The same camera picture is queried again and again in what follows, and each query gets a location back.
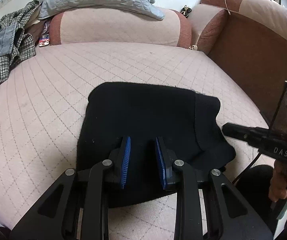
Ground black knit pants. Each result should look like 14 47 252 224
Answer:
76 82 236 208

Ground right hand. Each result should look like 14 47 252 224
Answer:
269 160 287 202

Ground pink quilted mattress cover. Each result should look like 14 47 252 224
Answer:
0 42 267 238

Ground pink red corner cushion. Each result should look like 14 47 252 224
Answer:
188 0 287 54

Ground black sandals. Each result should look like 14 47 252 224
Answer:
180 5 192 18

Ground colourful snack packet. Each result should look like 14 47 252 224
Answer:
38 21 50 47

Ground houndstooth checked garment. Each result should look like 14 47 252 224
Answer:
0 0 43 84

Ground pink quilted bolster cushion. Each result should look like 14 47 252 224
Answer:
49 8 192 48

